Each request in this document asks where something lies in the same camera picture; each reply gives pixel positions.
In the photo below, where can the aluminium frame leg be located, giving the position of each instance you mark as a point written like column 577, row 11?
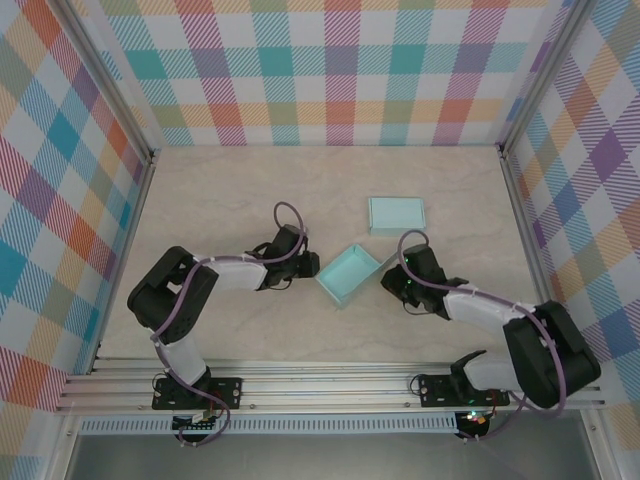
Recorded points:
column 62, row 450
column 597, row 445

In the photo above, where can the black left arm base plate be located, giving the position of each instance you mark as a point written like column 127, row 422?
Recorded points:
column 230, row 392

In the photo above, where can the light blue paper box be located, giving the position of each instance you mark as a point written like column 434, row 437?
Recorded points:
column 345, row 277
column 395, row 212

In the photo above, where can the aluminium side rail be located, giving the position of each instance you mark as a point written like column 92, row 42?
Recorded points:
column 521, row 210
column 122, row 260

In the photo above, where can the aluminium frame post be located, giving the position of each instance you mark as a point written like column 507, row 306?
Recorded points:
column 540, row 75
column 106, row 75

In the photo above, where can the circuit board with green light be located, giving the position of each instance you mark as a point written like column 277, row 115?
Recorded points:
column 477, row 420

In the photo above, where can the small black circuit board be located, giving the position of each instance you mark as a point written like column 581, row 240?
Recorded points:
column 192, row 426

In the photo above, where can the aluminium mounting rail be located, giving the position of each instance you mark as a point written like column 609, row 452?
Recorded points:
column 325, row 387

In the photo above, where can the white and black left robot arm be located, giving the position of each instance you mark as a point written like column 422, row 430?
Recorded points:
column 235, row 275

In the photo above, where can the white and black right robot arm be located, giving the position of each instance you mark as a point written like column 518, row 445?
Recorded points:
column 475, row 305

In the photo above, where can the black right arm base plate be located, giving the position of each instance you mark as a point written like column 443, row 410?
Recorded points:
column 435, row 390

